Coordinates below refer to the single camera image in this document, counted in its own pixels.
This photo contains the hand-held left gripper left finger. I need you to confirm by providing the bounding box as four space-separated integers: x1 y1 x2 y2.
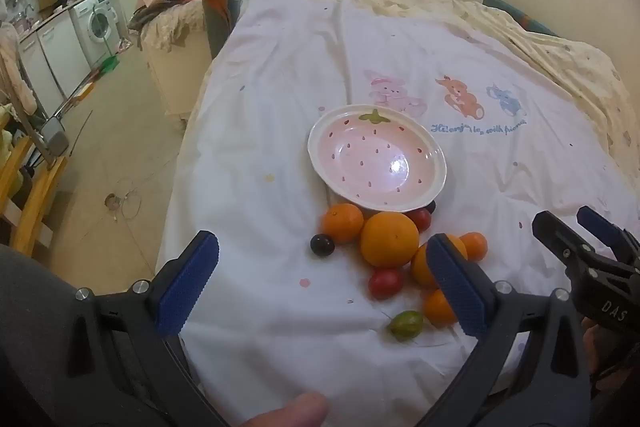
62 230 228 427

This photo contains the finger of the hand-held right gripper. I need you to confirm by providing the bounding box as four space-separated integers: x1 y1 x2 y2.
576 206 640 269
531 210 597 270

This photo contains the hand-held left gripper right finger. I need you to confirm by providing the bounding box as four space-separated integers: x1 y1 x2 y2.
414 233 592 427

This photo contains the red cherry tomato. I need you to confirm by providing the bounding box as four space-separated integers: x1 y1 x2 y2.
409 208 432 232
369 269 404 300

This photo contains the large orange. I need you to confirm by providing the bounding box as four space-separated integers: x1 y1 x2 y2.
360 211 420 269

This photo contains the pink strawberry-print plate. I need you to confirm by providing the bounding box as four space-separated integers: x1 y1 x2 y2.
307 104 447 213

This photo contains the person's right hand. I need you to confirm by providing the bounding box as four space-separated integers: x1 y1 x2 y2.
581 318 602 376

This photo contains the person's left hand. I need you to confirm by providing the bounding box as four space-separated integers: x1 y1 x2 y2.
239 391 329 427

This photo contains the small mandarin orange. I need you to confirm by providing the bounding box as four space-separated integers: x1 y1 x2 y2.
459 232 489 262
423 289 459 327

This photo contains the small green fruit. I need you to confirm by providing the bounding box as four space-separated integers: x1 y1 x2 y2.
388 310 425 342

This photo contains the cream patterned quilt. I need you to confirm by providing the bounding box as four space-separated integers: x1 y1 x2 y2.
299 0 640 190

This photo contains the yellow wooden chair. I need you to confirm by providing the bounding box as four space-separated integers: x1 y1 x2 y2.
0 107 68 258

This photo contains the grey metal box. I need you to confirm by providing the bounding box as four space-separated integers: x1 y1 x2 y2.
42 117 69 159

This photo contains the white animal-print blanket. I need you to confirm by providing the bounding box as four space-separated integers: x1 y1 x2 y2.
156 0 623 427

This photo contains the teal pillow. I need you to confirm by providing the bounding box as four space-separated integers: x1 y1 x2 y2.
481 0 560 38

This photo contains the green dustpan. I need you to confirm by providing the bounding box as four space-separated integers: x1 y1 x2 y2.
96 54 121 76

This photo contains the white kitchen cabinet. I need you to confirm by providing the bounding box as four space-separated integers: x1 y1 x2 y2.
17 11 92 118

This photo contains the pink towel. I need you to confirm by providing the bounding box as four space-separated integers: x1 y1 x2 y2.
0 24 38 114

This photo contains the white washing machine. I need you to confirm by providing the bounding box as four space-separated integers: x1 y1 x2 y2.
70 0 122 65

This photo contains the grey-blue cushion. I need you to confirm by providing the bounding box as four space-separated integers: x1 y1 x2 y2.
201 0 265 59

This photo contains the thin wire loop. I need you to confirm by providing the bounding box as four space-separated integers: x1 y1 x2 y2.
104 178 144 222

